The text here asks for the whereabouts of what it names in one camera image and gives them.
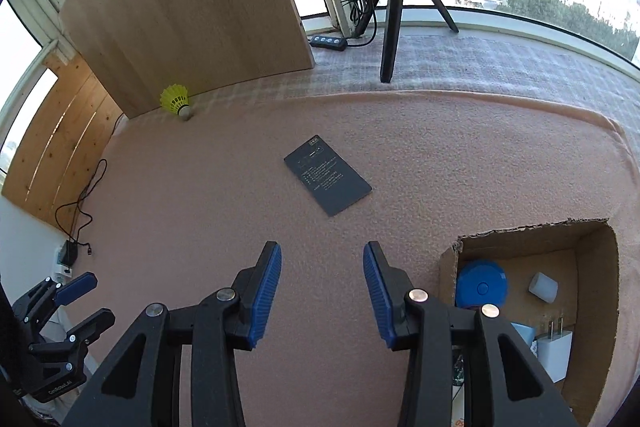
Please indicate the black tripod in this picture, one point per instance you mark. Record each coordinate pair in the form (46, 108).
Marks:
(392, 32)

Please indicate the cardboard box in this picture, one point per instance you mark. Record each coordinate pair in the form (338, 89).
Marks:
(592, 307)

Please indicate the round blue tape measure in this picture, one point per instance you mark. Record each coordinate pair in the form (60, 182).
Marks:
(480, 282)

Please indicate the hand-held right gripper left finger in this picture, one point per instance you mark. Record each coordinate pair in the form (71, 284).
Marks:
(262, 297)

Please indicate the small white cylinder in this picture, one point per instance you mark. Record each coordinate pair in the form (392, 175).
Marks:
(543, 287)

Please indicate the pine plank panel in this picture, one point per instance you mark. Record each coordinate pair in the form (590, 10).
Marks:
(55, 147)

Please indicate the large light wooden board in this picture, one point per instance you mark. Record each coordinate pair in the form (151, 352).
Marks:
(190, 7)

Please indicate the white wall charger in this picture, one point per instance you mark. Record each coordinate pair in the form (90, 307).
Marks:
(555, 354)

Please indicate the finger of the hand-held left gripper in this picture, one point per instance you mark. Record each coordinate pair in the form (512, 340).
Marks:
(95, 324)
(75, 289)

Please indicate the black power strip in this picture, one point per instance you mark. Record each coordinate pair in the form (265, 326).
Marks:
(327, 43)

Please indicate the black power adapter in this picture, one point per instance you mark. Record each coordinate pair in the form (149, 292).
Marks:
(66, 253)

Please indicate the white window frame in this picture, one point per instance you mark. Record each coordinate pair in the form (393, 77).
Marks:
(500, 19)

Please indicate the dark grey card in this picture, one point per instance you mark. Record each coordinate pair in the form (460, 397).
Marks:
(327, 177)

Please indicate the yellow shuttlecock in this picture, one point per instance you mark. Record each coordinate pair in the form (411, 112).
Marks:
(175, 102)

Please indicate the white power strip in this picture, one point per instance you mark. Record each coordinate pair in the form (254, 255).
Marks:
(62, 273)

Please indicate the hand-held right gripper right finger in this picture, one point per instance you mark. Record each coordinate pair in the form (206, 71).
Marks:
(377, 297)

